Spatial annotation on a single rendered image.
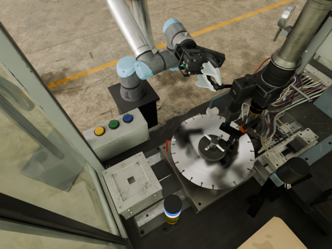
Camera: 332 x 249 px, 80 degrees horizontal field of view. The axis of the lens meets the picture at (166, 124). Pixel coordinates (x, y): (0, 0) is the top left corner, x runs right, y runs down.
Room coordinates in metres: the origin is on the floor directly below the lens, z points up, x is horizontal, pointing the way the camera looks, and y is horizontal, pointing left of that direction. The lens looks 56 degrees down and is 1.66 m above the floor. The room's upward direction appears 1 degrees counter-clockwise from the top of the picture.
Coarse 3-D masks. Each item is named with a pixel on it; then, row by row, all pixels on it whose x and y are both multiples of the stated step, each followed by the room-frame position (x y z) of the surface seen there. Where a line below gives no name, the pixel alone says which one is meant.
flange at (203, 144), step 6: (204, 138) 0.39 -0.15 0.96; (198, 144) 0.37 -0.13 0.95; (204, 144) 0.36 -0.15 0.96; (222, 144) 0.36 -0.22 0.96; (204, 150) 0.34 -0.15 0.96; (210, 150) 0.33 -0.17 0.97; (216, 150) 0.33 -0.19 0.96; (204, 156) 0.31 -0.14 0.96; (210, 156) 0.31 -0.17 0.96; (216, 156) 0.31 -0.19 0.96; (222, 156) 0.31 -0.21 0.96
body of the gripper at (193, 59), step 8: (184, 40) 0.61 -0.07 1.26; (192, 40) 0.62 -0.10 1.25; (176, 48) 0.59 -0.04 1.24; (184, 48) 0.58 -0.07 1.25; (192, 48) 0.59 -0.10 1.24; (176, 56) 0.57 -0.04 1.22; (184, 56) 0.53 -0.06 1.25; (192, 56) 0.51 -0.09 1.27; (200, 56) 0.53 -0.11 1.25; (184, 64) 0.53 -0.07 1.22; (192, 64) 0.50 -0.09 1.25; (200, 64) 0.51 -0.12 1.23; (192, 72) 0.50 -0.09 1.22; (200, 72) 0.51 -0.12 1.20
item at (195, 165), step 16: (192, 128) 0.45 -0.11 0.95; (208, 128) 0.44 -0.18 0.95; (176, 144) 0.37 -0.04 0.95; (192, 144) 0.37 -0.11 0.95; (240, 144) 0.37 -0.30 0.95; (176, 160) 0.30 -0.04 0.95; (192, 160) 0.30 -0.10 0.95; (208, 160) 0.30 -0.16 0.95; (224, 160) 0.30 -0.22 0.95; (240, 160) 0.30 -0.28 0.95; (192, 176) 0.24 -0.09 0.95; (208, 176) 0.24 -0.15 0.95; (224, 176) 0.23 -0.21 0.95; (240, 176) 0.23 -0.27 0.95
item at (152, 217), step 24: (312, 24) 0.41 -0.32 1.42; (288, 48) 0.42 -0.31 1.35; (264, 72) 0.44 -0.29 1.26; (288, 72) 0.40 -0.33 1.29; (216, 96) 0.58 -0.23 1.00; (264, 96) 0.38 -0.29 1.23; (240, 120) 0.62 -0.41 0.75; (264, 120) 0.61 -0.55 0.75; (288, 120) 0.61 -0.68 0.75; (168, 144) 0.42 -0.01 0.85; (168, 168) 0.34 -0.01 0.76; (168, 192) 0.23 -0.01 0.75; (192, 192) 0.21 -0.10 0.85; (216, 192) 0.20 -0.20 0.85; (144, 216) 0.13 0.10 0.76
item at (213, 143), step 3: (207, 135) 0.38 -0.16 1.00; (222, 135) 0.38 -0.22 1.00; (210, 138) 0.37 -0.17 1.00; (213, 138) 0.37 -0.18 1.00; (216, 138) 0.37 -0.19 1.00; (219, 138) 0.37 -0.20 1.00; (210, 141) 0.35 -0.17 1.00; (213, 141) 0.35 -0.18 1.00; (216, 141) 0.35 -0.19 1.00; (210, 144) 0.34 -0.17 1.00; (213, 144) 0.34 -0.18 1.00; (216, 144) 0.34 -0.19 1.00; (207, 147) 0.33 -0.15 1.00; (213, 147) 0.34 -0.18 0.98; (219, 147) 0.33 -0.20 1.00; (222, 150) 0.32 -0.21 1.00
